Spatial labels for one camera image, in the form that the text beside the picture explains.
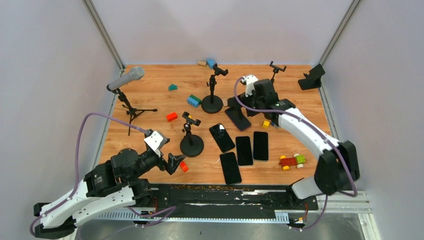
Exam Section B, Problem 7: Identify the purple-edged phone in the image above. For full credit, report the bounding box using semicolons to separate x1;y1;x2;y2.
224;107;252;132

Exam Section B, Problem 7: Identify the black ball-joint phone stand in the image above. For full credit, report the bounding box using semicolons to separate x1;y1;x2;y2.
179;111;204;158

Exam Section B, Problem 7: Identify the black round pole stand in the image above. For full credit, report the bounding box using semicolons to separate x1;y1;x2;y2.
269;60;287;83

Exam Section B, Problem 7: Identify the black stand of phone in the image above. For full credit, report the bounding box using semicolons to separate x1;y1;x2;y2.
201;63;229;114

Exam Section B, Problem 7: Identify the black desk phone stand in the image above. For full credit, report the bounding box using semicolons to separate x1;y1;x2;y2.
297;64;326;90

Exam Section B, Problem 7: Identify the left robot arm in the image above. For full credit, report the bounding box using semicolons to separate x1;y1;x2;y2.
32;147;186;240

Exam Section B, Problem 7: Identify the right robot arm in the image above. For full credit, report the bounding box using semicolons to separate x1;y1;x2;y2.
233;74;360;209

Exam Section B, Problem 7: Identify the black microphone tripod stand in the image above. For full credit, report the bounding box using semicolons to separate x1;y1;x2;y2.
112;88;158;124

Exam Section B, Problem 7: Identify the orange red block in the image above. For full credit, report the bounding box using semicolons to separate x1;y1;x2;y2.
179;161;189;173

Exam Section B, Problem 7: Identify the small yellow cube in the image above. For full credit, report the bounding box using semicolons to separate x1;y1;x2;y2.
262;120;271;129

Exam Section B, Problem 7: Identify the beige wooden block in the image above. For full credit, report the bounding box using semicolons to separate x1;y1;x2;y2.
222;98;229;107

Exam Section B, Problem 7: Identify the red wooden block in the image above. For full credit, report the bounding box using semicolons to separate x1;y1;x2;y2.
166;112;178;122

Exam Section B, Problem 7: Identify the blue triangular block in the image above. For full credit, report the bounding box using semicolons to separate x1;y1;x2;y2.
206;58;216;69

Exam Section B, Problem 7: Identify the blue green lego brick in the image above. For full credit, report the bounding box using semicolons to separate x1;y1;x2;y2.
187;94;202;108

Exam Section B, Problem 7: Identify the tan wooden cylinder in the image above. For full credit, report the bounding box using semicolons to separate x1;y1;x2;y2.
197;60;207;67

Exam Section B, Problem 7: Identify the red lego toy car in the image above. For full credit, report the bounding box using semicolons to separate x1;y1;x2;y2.
278;153;306;171

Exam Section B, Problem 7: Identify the teal triangular block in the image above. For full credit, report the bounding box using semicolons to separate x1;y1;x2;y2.
168;84;178;91

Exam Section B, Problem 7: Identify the grey microphone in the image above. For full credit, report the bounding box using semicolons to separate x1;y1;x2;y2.
106;66;145;92

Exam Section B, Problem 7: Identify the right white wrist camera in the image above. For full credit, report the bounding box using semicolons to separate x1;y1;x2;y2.
240;74;259;97

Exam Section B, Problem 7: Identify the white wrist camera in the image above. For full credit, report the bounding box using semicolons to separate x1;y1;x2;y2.
144;129;170;158
240;74;259;97

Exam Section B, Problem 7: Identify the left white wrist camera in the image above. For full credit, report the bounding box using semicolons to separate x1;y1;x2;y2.
144;129;170;158

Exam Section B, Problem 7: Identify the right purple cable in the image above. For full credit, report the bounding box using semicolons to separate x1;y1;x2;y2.
233;76;359;232

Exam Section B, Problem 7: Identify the purple cable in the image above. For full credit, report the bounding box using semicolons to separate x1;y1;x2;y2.
29;112;150;240
233;76;359;232

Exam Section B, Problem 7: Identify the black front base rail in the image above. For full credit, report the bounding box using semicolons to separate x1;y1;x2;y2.
133;183;319;220

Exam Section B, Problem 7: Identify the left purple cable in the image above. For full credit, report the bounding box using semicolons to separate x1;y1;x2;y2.
29;112;150;240

